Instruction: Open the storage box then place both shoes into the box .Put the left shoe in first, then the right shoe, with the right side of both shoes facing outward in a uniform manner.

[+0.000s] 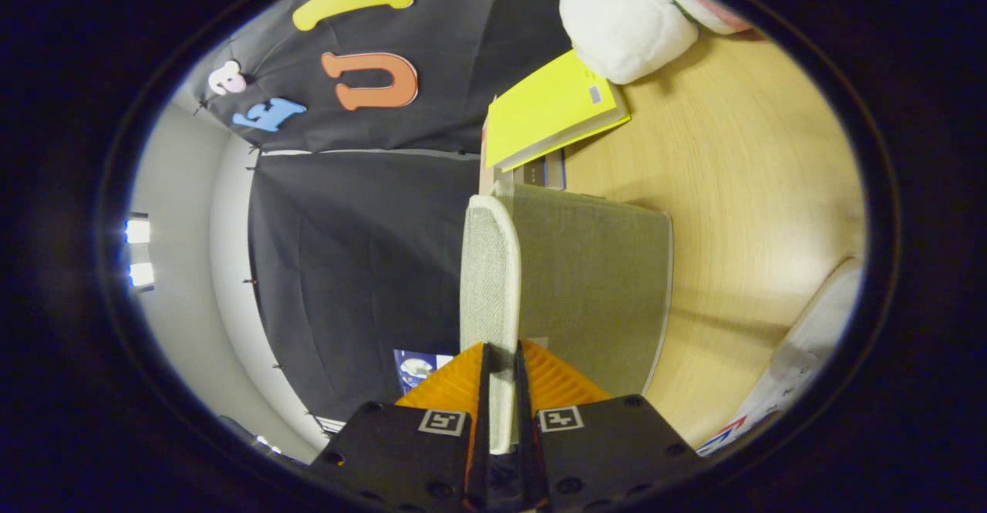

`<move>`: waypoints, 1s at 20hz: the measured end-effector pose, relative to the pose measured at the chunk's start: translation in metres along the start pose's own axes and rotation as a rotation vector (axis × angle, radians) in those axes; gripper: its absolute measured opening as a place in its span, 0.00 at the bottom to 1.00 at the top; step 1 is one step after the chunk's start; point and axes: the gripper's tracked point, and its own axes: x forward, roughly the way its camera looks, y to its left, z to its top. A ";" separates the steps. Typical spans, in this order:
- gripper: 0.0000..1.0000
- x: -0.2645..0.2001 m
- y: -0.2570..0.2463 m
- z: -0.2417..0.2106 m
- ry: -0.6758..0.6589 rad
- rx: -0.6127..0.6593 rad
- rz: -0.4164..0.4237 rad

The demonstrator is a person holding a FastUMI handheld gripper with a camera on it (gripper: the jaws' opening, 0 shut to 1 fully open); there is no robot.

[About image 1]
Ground beige fabric storage box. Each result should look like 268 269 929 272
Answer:
460 180 673 454

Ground white plush toy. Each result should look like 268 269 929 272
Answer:
559 0 700 86

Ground yellow book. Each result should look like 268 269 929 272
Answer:
484 50 632 173

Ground tan book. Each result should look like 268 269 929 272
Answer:
478 116 568 194

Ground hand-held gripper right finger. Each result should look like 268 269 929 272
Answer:
514 339 702 513

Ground white canvas shoe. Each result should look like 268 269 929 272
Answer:
698 257 864 458

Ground blue printed board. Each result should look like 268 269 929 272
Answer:
393 349 456 397

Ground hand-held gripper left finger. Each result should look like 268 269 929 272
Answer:
308 342 492 513

